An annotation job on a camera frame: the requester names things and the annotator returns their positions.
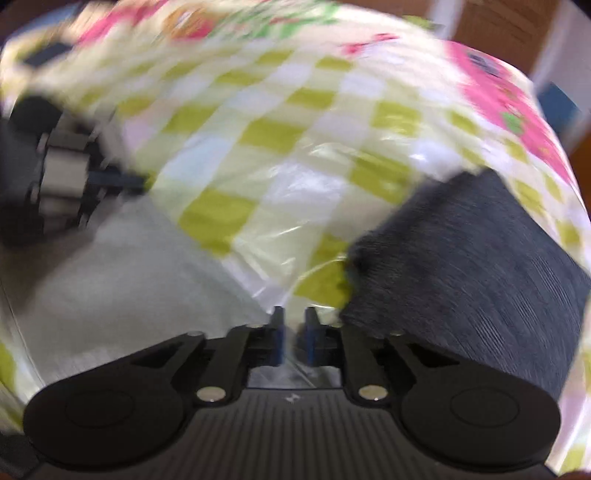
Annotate blue cloth item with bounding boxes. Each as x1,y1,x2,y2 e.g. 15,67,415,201
538,83,583,137

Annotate checkered printed blanket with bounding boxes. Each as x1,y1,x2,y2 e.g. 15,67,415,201
0,0,591,476

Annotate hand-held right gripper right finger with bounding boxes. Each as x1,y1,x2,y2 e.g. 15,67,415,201
304,306,463,408

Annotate grey-green pants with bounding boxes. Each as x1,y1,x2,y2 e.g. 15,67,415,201
0,198,278,386

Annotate dark grey ribbed folded cloth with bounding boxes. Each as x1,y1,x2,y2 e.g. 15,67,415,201
339,168,591,407

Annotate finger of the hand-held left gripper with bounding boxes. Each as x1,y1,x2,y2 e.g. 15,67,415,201
91,170,147,195

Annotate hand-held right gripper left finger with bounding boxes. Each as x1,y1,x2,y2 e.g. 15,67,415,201
130,305,285,409

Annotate navy folded cloth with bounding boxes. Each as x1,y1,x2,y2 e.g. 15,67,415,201
21,42,75,66

